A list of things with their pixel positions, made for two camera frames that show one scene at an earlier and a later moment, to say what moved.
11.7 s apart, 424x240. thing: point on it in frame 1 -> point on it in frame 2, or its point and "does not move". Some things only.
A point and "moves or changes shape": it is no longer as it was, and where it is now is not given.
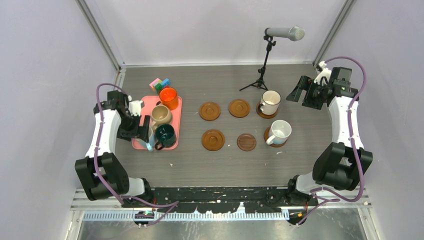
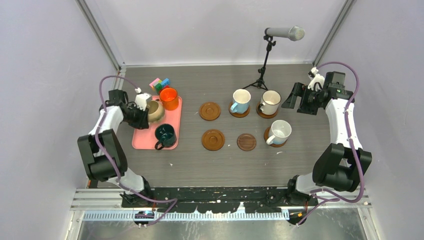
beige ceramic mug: (160, 114) moves or changes shape
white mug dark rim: (270, 100) does not move
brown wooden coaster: (266, 136) does not move
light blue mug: (151, 142) -> (241, 99)
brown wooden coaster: (239, 108) does not move
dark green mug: (166, 135) does not move
